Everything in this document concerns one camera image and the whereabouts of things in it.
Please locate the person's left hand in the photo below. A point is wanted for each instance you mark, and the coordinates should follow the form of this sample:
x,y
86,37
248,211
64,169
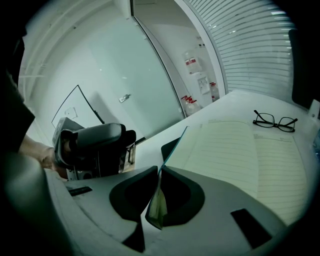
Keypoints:
x,y
48,160

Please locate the person's dark shirt sleeve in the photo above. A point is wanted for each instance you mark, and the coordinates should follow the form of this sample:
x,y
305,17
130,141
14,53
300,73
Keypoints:
x,y
15,105

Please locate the white window blinds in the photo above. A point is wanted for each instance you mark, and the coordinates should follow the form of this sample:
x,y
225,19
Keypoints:
x,y
250,47

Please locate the teal cover lined notebook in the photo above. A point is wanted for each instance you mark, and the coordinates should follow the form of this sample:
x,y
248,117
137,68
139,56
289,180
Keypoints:
x,y
232,160

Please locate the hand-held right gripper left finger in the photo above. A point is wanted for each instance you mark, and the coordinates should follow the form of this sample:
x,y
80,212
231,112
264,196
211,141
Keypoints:
x,y
100,197

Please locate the clear water bottle red label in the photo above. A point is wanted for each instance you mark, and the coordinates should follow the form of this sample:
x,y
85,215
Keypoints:
x,y
192,62

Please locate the black frame eyeglasses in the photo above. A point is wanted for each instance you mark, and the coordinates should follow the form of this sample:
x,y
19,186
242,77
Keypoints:
x,y
275,122

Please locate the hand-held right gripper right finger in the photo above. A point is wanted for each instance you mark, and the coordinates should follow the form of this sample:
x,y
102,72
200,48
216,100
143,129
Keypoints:
x,y
212,197

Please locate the black computer monitor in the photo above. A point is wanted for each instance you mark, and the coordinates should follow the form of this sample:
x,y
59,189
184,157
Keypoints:
x,y
303,67

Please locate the white water dispenser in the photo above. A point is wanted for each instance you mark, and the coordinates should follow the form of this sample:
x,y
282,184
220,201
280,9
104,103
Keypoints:
x,y
203,87

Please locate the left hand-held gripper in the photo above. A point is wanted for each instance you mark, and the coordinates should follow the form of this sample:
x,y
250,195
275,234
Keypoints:
x,y
97,147

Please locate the frosted glass door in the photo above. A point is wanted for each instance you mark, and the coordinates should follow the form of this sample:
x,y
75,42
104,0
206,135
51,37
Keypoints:
x,y
130,75

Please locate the black framed whiteboard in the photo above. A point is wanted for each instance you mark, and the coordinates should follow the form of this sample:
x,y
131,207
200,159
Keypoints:
x,y
72,110

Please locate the clear water jug red cap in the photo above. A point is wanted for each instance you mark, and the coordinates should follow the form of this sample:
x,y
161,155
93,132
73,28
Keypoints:
x,y
191,106
214,91

